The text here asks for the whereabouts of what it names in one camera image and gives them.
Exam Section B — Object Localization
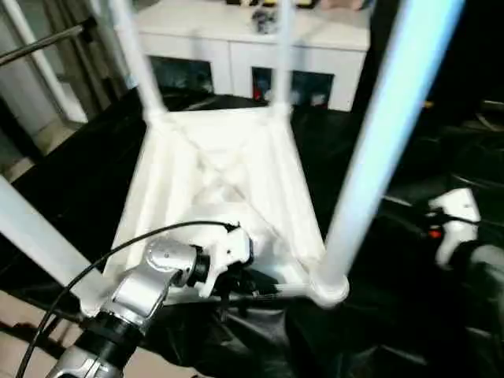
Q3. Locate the white plastic table leg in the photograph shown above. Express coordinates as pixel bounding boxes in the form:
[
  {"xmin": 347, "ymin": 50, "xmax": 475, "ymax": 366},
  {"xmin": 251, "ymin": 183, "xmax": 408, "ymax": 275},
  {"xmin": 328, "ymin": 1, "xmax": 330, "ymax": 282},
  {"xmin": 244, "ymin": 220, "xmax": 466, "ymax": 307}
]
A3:
[
  {"xmin": 109, "ymin": 0, "xmax": 170, "ymax": 123},
  {"xmin": 0, "ymin": 175, "xmax": 102, "ymax": 296},
  {"xmin": 269, "ymin": 0, "xmax": 297, "ymax": 119},
  {"xmin": 311, "ymin": 0, "xmax": 465, "ymax": 304}
]

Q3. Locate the white plastic table top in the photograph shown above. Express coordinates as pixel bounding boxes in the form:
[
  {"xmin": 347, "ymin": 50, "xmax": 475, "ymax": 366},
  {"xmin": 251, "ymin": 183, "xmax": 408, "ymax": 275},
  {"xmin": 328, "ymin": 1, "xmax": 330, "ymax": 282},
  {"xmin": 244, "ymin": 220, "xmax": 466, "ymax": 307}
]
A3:
[{"xmin": 79, "ymin": 106, "xmax": 351, "ymax": 316}]

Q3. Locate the black flat device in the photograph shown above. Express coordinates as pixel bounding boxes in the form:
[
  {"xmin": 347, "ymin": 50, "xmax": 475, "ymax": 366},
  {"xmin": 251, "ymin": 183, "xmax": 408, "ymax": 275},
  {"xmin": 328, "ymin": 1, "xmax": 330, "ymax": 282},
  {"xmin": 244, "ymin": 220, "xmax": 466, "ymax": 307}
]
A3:
[{"xmin": 480, "ymin": 98, "xmax": 504, "ymax": 117}]

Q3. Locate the black tall cabinet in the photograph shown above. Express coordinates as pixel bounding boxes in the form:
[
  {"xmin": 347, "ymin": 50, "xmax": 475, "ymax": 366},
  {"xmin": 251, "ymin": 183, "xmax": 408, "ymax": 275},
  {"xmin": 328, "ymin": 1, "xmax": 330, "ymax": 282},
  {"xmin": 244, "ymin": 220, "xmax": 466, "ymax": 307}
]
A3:
[{"xmin": 362, "ymin": 0, "xmax": 504, "ymax": 135}]

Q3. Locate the black plastic mat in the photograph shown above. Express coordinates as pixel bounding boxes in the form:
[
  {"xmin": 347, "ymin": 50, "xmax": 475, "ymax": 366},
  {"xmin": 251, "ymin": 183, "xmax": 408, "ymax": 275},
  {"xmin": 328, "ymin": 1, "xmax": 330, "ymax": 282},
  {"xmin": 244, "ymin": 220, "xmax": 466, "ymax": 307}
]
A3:
[{"xmin": 0, "ymin": 87, "xmax": 504, "ymax": 378}]

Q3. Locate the white cabinet with glass doors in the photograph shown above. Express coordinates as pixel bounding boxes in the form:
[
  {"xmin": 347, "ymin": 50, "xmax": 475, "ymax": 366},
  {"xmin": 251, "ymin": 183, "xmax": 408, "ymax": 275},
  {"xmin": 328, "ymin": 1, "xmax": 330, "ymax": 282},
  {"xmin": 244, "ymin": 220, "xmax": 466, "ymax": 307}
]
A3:
[{"xmin": 126, "ymin": 0, "xmax": 372, "ymax": 111}]

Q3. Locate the grey bundle on cabinet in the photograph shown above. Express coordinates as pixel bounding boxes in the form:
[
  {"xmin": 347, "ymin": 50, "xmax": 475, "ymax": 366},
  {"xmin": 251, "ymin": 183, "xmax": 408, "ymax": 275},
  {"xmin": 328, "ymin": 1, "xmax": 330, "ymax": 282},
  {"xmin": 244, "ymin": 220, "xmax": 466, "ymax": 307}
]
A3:
[{"xmin": 252, "ymin": 6, "xmax": 276, "ymax": 34}]

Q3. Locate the grey curtain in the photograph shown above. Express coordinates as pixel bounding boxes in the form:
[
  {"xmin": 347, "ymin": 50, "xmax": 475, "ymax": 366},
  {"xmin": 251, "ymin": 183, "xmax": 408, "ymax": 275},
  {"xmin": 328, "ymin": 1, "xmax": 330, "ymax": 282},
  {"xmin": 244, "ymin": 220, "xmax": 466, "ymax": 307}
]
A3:
[{"xmin": 47, "ymin": 0, "xmax": 135, "ymax": 87}]

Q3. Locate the grey metal pole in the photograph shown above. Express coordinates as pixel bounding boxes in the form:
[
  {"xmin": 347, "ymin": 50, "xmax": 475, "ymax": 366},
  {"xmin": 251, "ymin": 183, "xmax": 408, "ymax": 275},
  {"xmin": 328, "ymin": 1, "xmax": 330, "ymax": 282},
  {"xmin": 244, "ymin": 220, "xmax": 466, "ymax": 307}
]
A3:
[{"xmin": 0, "ymin": 22, "xmax": 95, "ymax": 68}]

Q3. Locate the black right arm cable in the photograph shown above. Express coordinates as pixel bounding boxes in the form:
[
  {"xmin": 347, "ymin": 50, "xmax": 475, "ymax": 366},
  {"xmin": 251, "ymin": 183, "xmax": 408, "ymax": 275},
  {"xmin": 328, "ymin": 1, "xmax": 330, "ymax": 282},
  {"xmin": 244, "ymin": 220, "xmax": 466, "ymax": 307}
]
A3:
[{"xmin": 378, "ymin": 195, "xmax": 473, "ymax": 231}]

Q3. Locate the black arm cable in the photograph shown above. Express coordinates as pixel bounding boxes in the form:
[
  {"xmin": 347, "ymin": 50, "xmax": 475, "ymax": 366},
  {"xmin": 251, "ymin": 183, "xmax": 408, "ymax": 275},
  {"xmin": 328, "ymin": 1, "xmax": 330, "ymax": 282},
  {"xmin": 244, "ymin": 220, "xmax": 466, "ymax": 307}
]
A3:
[
  {"xmin": 16, "ymin": 220, "xmax": 241, "ymax": 378},
  {"xmin": 378, "ymin": 195, "xmax": 473, "ymax": 231}
]

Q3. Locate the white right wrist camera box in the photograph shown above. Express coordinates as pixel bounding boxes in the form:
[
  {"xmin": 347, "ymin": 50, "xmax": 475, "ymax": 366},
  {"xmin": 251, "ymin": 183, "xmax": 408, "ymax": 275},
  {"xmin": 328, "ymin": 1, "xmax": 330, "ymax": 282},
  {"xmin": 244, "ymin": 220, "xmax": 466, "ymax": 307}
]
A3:
[{"xmin": 429, "ymin": 187, "xmax": 483, "ymax": 269}]

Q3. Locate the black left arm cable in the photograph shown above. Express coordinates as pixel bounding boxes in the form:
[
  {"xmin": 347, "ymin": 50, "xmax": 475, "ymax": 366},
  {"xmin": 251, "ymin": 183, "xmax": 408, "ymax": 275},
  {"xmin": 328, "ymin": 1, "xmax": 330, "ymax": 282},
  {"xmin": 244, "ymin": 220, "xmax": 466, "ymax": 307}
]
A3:
[{"xmin": 16, "ymin": 220, "xmax": 241, "ymax": 378}]

